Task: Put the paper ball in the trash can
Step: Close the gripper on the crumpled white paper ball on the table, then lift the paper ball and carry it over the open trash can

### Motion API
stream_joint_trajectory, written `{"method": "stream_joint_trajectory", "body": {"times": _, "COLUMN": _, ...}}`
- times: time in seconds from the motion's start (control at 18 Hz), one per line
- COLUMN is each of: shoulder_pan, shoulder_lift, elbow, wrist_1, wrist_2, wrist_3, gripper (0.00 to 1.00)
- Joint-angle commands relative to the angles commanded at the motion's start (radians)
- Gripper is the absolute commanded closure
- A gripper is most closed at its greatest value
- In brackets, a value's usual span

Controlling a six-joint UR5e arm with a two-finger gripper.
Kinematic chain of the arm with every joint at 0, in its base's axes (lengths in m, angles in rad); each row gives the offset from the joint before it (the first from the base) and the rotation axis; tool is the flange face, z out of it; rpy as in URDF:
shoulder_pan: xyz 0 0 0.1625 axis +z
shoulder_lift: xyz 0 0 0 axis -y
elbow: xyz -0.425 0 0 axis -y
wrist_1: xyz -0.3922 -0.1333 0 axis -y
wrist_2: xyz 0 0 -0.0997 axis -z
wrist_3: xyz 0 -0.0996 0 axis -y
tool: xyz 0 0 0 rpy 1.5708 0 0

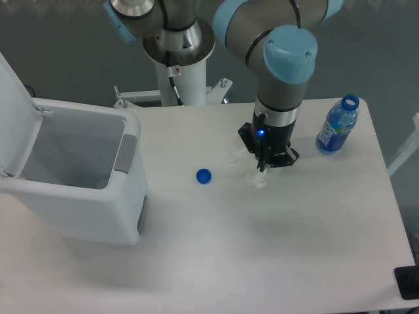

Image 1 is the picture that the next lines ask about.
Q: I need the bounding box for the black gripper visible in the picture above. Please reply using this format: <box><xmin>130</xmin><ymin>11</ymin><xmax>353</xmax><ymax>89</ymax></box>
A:
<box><xmin>238</xmin><ymin>113</ymin><xmax>300</xmax><ymax>172</ymax></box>

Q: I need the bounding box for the white paper ball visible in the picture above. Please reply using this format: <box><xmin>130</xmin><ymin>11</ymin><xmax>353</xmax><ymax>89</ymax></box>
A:
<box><xmin>245</xmin><ymin>169</ymin><xmax>267</xmax><ymax>189</ymax></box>

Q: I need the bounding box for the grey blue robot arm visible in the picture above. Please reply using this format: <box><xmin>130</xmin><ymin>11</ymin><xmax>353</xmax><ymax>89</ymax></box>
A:
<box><xmin>103</xmin><ymin>1</ymin><xmax>342</xmax><ymax>171</ymax></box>

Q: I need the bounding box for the white trash bin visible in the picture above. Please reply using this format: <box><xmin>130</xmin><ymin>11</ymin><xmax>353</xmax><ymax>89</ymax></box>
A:
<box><xmin>1</xmin><ymin>59</ymin><xmax>148</xmax><ymax>245</ymax></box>

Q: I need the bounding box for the blue bottle cap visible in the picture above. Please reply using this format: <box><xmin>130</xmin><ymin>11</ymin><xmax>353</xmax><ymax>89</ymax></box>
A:
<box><xmin>196</xmin><ymin>168</ymin><xmax>212</xmax><ymax>184</ymax></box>

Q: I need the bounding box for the blue plastic drink bottle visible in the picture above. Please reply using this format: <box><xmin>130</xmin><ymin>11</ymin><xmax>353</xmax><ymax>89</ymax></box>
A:
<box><xmin>316</xmin><ymin>94</ymin><xmax>359</xmax><ymax>154</ymax></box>

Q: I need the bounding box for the black device at table edge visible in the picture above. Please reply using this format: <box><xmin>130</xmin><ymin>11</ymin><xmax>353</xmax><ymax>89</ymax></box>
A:
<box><xmin>394</xmin><ymin>266</ymin><xmax>418</xmax><ymax>300</ymax></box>

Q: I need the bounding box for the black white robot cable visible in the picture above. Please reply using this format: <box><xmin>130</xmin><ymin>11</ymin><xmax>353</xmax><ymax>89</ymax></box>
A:
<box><xmin>165</xmin><ymin>50</ymin><xmax>184</xmax><ymax>107</ymax></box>

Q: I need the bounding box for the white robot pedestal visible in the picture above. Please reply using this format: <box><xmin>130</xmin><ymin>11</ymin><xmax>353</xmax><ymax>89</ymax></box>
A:
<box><xmin>114</xmin><ymin>17</ymin><xmax>233</xmax><ymax>108</ymax></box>

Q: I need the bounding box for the white frame at right edge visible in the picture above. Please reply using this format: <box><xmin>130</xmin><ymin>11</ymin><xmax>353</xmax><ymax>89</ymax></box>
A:
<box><xmin>387</xmin><ymin>113</ymin><xmax>418</xmax><ymax>177</ymax></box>

